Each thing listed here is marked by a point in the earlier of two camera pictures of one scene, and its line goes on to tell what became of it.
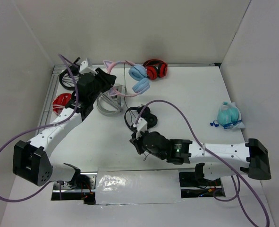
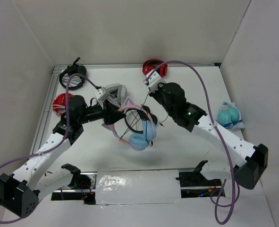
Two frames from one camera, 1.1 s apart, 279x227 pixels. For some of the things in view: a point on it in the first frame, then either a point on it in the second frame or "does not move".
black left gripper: (107, 80) to (111, 115)
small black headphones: (144, 112) does not move
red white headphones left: (60, 101) does not move
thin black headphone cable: (124, 86) to (137, 115)
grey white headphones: (110, 103) does not move
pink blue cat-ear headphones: (138, 73) to (142, 140)
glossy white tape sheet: (120, 186) does not move
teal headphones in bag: (229, 116) does not move
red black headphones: (155, 68) does not move
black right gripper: (137, 142) to (155, 93)
